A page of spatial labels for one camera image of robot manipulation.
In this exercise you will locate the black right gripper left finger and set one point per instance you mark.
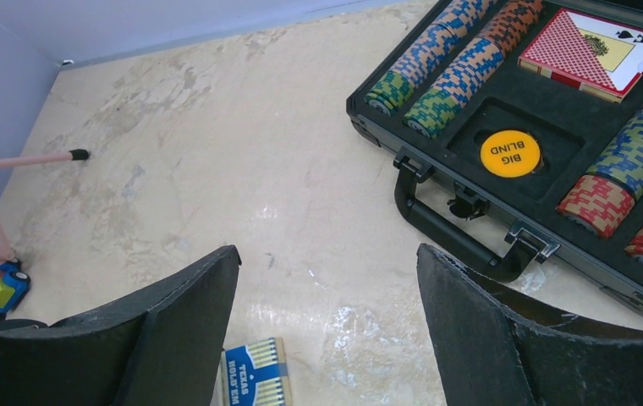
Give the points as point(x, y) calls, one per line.
point(160, 345)

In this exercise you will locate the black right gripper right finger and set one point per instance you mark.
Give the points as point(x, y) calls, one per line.
point(496, 346)

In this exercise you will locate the blue playing card deck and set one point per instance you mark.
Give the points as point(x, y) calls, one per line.
point(256, 374)

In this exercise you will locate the orange big blind button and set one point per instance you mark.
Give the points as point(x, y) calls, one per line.
point(511, 153)

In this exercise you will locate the black poker chip case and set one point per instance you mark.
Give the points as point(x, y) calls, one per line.
point(517, 129)

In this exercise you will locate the red playing card deck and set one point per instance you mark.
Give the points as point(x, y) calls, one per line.
point(593, 55)

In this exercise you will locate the right inner chip row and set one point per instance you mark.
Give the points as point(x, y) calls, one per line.
point(611, 186)

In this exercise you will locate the left inner chip row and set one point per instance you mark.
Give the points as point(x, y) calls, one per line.
point(471, 68)

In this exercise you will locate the left outer chip row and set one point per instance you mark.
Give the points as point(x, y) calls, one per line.
point(425, 54)

